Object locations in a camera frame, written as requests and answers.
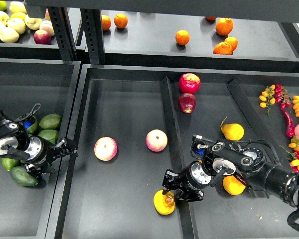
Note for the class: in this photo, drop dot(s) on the black shelf post right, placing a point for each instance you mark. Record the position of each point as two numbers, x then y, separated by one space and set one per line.
92 25

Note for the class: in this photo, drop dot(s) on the black centre divider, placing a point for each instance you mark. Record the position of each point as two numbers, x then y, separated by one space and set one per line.
187 221

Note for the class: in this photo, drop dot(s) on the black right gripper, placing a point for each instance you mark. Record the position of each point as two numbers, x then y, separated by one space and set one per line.
188 184

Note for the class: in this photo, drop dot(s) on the orange front right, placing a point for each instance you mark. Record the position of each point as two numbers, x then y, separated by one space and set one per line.
223 48

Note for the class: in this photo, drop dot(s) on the pale yellow apple middle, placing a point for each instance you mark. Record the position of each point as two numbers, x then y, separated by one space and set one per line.
17 24

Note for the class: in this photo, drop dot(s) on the orange far left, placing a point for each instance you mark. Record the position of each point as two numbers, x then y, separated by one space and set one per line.
106 22

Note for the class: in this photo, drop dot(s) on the yellow pear with stem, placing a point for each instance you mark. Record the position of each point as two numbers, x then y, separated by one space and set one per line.
164 204

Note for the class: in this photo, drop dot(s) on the pink apple right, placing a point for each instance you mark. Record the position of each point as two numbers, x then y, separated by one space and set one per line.
156 140

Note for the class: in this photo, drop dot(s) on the pale yellow apple front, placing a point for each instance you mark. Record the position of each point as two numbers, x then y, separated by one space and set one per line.
9 35

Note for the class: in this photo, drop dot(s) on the orange centre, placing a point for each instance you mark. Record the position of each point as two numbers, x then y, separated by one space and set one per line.
182 37

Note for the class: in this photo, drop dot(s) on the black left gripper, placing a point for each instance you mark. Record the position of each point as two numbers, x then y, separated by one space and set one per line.
42 153

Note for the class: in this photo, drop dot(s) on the large orange upper right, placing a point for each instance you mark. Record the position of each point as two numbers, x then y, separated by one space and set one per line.
224 26

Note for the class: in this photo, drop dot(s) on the red cherry tomato bunch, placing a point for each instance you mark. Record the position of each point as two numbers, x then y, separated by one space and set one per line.
282 95

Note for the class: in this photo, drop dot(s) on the dark green avocado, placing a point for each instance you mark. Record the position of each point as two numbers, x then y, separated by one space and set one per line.
20 176

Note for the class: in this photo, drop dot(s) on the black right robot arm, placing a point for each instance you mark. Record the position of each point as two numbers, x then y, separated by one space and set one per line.
254 163

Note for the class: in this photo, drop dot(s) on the dark red apple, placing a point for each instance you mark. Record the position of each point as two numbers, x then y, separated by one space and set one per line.
187 102

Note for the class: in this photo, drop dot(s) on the red chili pepper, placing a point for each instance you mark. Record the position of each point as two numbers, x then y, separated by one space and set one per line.
290 127

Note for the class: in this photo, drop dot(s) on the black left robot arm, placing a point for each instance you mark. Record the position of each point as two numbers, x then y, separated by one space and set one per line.
14 139

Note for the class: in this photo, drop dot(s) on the pink apple left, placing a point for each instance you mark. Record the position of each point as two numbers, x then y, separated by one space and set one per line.
105 148

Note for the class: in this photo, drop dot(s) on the red apple on shelf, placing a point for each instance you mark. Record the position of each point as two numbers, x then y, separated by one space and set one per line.
42 37

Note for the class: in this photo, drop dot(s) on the green avocado centre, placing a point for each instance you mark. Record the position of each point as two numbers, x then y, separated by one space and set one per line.
50 135

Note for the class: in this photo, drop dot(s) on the bright red apple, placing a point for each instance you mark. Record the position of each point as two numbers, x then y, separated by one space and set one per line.
189 83

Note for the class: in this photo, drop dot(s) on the orange small right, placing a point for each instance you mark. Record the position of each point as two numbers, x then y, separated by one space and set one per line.
232 41

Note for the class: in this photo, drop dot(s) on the orange cherry tomato bunch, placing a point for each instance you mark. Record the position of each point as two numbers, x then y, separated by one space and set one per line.
267 98

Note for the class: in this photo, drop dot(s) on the yellow pear upper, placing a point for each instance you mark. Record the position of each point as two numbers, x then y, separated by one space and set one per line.
233 131

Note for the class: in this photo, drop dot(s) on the yellow pear lower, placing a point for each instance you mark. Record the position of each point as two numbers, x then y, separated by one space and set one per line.
233 186

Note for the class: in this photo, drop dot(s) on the pink apple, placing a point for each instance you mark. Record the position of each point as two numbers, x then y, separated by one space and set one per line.
156 140
105 148

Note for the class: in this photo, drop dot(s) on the black shelf post left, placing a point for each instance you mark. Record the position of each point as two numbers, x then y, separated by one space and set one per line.
63 32

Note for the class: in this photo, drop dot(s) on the black shelf post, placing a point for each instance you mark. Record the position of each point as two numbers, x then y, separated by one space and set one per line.
63 32
92 25

